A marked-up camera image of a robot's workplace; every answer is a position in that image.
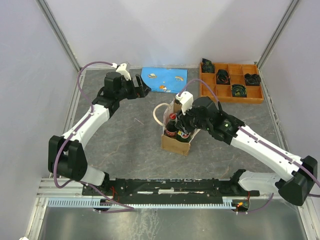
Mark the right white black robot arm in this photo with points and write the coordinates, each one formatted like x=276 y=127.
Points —
x=293 y=177

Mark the dark rolled item right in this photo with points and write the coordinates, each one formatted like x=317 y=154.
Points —
x=252 y=79

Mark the dark rolled item top-left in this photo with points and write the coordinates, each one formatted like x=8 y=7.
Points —
x=207 y=66

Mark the green glass bottle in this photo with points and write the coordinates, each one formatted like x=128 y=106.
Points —
x=183 y=137

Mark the cola bottle red cap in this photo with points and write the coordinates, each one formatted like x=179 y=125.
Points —
x=171 y=129

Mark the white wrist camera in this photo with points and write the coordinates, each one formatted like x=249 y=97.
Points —
x=185 y=99
x=123 y=69

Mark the light blue cable duct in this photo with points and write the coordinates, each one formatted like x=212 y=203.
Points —
x=68 y=202

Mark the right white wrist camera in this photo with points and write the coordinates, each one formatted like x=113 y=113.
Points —
x=185 y=99

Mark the aluminium frame rail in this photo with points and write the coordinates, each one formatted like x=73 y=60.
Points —
x=48 y=14

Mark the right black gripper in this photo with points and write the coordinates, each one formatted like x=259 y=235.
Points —
x=179 y=125

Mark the brown canvas tote bag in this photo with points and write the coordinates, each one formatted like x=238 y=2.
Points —
x=168 y=143

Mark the orange wooden compartment tray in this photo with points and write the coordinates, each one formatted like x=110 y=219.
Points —
x=224 y=92

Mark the dark rolled item centre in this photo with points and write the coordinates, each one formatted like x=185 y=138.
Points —
x=222 y=77

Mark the blue patterned cloth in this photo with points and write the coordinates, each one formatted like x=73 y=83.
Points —
x=164 y=80

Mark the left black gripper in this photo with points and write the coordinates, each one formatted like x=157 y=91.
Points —
x=141 y=91

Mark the dark rolled item bottom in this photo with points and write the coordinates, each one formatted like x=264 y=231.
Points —
x=238 y=91

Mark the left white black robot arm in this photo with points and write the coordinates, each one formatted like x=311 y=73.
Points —
x=66 y=153

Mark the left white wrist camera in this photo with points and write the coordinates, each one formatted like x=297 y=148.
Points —
x=123 y=69

